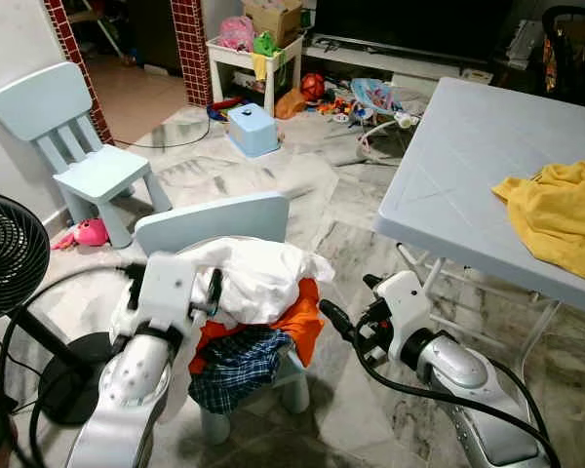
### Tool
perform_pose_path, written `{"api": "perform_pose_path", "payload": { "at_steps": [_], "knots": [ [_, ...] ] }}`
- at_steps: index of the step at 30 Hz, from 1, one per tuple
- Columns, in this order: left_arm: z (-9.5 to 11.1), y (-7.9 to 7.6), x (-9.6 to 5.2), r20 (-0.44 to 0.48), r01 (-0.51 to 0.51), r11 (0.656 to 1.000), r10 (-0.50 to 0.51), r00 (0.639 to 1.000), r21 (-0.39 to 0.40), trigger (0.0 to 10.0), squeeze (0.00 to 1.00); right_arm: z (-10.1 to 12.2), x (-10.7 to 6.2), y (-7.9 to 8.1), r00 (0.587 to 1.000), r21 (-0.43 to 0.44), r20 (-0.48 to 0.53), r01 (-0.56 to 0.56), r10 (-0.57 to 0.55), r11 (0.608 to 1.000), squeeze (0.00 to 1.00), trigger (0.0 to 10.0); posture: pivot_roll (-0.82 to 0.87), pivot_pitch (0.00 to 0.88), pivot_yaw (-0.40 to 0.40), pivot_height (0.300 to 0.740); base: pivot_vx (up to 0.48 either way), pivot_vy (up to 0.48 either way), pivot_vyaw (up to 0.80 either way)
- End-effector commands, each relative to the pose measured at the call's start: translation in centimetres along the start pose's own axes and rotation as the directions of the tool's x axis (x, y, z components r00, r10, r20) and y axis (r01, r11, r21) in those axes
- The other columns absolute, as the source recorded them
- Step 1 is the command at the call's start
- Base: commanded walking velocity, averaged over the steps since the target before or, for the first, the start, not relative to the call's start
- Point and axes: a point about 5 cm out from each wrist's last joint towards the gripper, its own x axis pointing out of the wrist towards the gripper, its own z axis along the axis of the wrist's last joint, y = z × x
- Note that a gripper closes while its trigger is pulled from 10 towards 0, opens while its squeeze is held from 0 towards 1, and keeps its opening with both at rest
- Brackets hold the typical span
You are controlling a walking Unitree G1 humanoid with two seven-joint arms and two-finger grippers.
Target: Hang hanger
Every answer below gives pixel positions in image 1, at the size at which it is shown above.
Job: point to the pink plush toy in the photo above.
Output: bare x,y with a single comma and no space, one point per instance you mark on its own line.
88,232

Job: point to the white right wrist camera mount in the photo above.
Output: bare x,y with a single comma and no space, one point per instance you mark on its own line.
405,302

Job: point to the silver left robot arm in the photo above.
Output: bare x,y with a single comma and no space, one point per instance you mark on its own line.
132,390

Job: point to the white television bench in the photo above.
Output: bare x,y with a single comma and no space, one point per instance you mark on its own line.
409,66

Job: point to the colourful baby bouncer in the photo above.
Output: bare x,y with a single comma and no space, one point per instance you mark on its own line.
380,97

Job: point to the white shirt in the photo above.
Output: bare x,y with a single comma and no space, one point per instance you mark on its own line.
253,278

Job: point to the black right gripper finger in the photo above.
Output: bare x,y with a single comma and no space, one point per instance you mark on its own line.
372,282

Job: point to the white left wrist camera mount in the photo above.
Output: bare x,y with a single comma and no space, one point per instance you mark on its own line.
171,288

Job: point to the green toy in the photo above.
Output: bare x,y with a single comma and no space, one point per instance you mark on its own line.
264,44

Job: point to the black television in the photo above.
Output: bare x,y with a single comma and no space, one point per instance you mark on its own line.
409,24

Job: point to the orange cloth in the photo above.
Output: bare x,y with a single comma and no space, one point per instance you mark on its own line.
307,322

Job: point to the black pedestal fan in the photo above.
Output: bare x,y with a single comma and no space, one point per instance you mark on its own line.
10,253

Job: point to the yellow t-shirt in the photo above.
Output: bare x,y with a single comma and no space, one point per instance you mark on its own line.
565,219

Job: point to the white folding table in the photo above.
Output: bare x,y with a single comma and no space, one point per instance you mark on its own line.
468,156

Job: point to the black office chair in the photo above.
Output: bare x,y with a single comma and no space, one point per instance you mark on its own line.
575,49

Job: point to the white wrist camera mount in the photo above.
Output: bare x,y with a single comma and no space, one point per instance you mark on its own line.
171,288
405,302

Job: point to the small white side table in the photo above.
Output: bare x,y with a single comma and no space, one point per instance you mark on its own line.
234,63

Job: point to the blue plaid cloth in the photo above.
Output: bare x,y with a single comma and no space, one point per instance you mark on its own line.
239,370

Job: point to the light blue plastic stool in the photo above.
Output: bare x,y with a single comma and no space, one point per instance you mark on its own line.
253,132

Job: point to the red ball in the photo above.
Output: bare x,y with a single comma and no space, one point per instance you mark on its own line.
313,87

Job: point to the pale blue child chair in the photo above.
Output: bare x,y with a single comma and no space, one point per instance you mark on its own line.
214,219
97,180

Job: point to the cardboard box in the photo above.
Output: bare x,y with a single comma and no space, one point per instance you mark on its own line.
273,19

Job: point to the orange toy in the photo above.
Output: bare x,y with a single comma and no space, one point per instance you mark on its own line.
291,104

